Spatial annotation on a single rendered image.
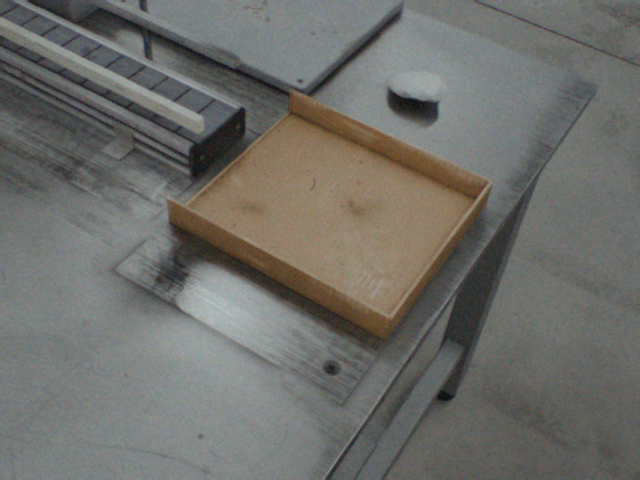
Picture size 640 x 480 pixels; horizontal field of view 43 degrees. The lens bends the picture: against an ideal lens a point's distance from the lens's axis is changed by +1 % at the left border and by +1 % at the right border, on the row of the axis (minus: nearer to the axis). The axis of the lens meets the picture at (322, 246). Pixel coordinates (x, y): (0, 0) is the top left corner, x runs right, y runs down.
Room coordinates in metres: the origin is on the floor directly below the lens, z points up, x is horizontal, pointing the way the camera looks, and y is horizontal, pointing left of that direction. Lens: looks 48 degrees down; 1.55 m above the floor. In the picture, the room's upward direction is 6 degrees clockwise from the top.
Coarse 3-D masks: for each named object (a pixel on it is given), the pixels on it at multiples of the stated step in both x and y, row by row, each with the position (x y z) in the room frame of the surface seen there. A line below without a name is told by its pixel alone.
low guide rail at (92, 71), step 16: (0, 32) 0.90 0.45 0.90; (16, 32) 0.88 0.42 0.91; (32, 48) 0.87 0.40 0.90; (48, 48) 0.86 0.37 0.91; (64, 48) 0.86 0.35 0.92; (64, 64) 0.85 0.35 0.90; (80, 64) 0.83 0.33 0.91; (96, 64) 0.83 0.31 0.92; (96, 80) 0.82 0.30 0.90; (112, 80) 0.81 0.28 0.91; (128, 80) 0.81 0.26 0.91; (128, 96) 0.80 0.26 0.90; (144, 96) 0.78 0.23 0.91; (160, 96) 0.79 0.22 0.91; (160, 112) 0.77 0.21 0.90; (176, 112) 0.76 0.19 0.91; (192, 112) 0.76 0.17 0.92; (192, 128) 0.75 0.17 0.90
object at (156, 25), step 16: (96, 0) 0.91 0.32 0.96; (112, 0) 0.91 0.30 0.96; (128, 16) 0.89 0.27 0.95; (144, 16) 0.88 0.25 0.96; (160, 32) 0.86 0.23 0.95; (176, 32) 0.85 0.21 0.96; (192, 48) 0.84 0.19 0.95; (208, 48) 0.83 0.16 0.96; (224, 64) 0.82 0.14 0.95; (240, 64) 0.82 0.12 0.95
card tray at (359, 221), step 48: (288, 144) 0.82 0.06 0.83; (336, 144) 0.83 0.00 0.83; (384, 144) 0.82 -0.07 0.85; (240, 192) 0.72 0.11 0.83; (288, 192) 0.73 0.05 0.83; (336, 192) 0.74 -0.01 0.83; (384, 192) 0.75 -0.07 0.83; (432, 192) 0.76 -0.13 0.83; (480, 192) 0.75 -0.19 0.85; (240, 240) 0.61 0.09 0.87; (288, 240) 0.65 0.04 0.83; (336, 240) 0.65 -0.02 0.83; (384, 240) 0.66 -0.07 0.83; (432, 240) 0.67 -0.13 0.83; (336, 288) 0.55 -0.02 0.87; (384, 288) 0.59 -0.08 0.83; (384, 336) 0.52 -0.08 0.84
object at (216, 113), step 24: (0, 0) 1.00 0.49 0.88; (24, 24) 0.95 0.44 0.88; (48, 24) 0.96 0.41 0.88; (24, 48) 0.90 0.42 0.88; (72, 48) 0.91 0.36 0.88; (96, 48) 0.92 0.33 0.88; (72, 72) 0.86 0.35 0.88; (120, 72) 0.87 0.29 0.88; (144, 72) 0.88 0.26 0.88; (120, 96) 0.82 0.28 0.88; (168, 96) 0.83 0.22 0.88; (192, 96) 0.84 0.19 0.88; (168, 120) 0.78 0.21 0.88; (216, 120) 0.79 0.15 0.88
